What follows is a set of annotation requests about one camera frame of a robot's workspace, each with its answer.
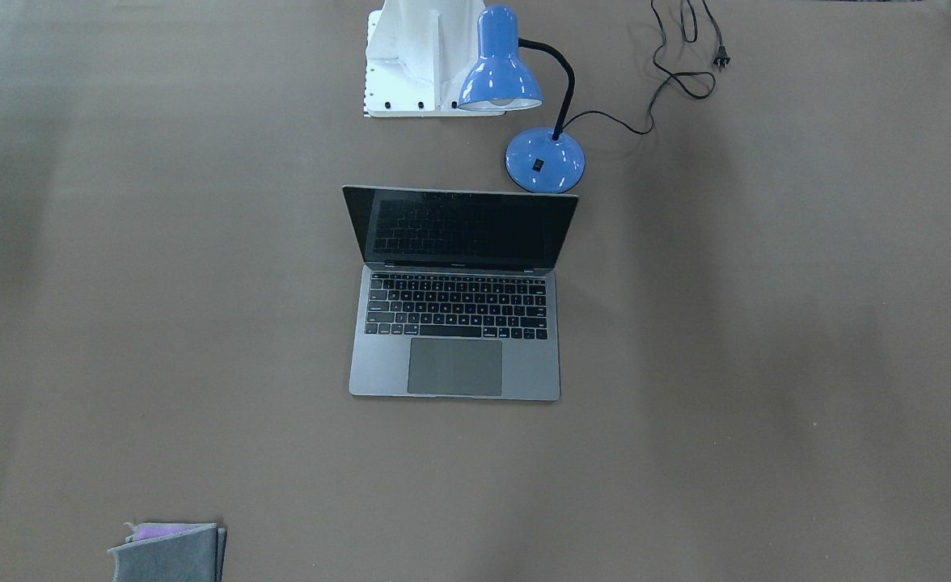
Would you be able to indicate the blue desk lamp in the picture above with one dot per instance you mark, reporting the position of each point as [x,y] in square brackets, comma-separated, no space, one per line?
[539,160]

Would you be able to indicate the folded grey cloth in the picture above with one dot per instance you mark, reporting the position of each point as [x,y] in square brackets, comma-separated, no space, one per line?
[170,552]

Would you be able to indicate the grey laptop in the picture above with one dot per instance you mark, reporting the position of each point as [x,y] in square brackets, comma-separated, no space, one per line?
[458,293]

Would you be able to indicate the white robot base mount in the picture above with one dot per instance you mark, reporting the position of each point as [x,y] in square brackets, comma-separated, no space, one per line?
[418,54]

